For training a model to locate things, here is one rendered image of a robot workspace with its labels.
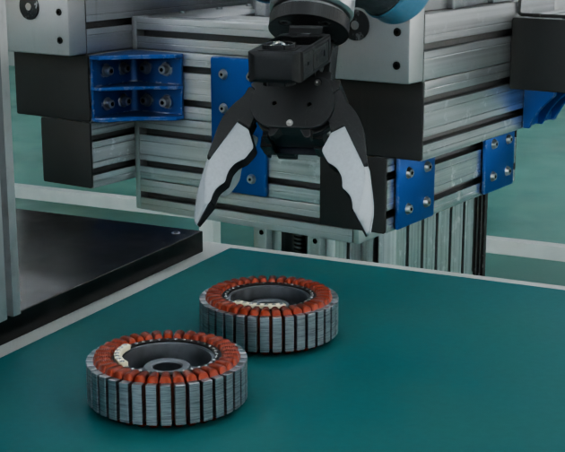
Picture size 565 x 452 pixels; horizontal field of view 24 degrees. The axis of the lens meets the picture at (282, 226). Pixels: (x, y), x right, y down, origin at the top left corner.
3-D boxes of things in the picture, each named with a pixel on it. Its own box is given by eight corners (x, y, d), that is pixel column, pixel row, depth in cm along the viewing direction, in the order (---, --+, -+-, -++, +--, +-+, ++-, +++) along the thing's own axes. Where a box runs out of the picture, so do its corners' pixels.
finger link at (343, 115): (385, 162, 109) (334, 80, 112) (382, 156, 107) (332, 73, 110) (335, 190, 109) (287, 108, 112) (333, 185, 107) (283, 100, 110)
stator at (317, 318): (221, 310, 112) (220, 268, 112) (349, 319, 110) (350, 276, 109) (182, 352, 102) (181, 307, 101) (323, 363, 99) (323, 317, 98)
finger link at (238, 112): (239, 186, 111) (305, 110, 112) (234, 179, 109) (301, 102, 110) (199, 154, 112) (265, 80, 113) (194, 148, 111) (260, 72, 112)
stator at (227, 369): (244, 371, 97) (244, 324, 97) (251, 430, 87) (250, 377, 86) (93, 375, 97) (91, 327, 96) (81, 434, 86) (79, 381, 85)
